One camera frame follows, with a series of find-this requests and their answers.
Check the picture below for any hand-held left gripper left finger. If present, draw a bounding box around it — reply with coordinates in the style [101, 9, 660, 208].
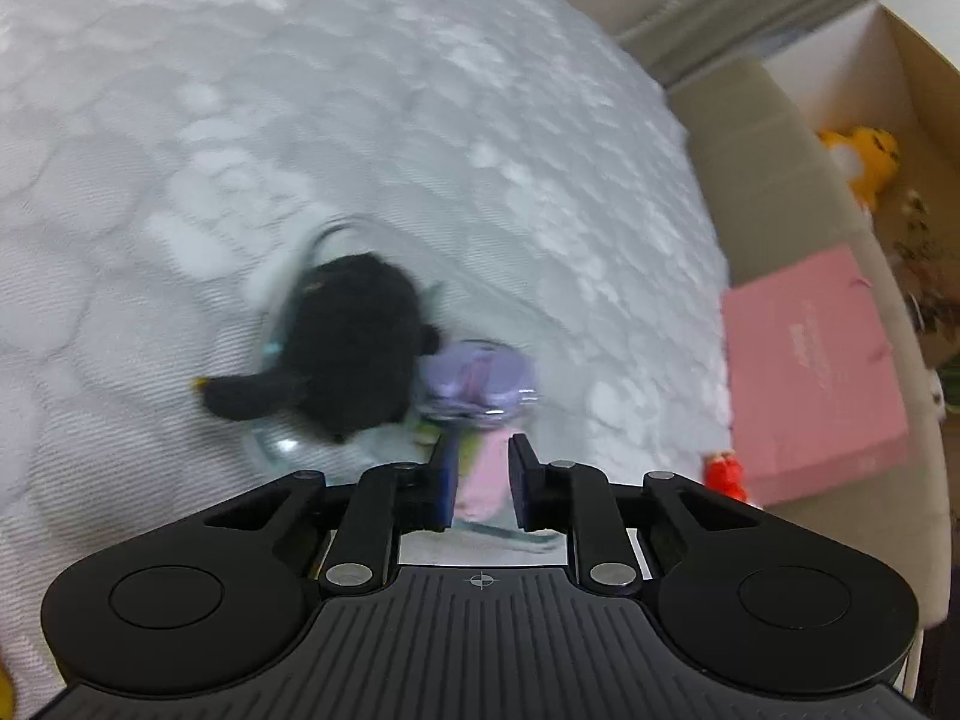
[201, 435, 456, 595]

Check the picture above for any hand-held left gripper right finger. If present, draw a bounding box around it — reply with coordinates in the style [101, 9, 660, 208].
[509, 433, 760, 592]

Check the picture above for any pink soft toy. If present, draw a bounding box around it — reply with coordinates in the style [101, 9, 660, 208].
[454, 426, 520, 524]

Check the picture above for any clear plastic bag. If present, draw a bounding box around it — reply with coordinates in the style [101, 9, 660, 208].
[238, 219, 572, 550]

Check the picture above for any purple plastic toy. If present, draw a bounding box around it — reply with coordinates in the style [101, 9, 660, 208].
[414, 340, 542, 430]

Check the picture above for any black plush toy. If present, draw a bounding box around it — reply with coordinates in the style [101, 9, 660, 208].
[193, 252, 442, 445]

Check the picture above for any red toy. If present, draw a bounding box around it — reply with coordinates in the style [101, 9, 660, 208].
[702, 448, 752, 505]

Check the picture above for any pink gift bag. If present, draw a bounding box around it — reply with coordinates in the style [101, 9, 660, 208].
[721, 248, 914, 509]

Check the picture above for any dried flower bunch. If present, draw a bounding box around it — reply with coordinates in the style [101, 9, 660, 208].
[891, 191, 960, 370]

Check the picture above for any yellow plush toy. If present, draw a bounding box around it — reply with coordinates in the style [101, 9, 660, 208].
[816, 126, 902, 209]

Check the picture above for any cardboard box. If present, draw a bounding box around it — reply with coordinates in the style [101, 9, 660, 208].
[757, 1, 960, 421]

